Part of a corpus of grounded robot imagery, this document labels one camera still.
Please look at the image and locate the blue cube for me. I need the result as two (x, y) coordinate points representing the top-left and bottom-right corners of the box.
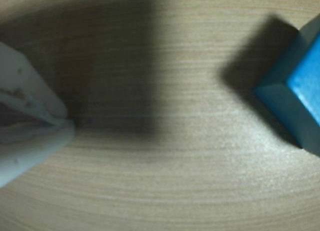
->
(253, 14), (320, 157)

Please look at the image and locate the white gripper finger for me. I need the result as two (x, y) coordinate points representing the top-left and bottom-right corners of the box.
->
(0, 42), (75, 123)
(0, 120), (75, 188)

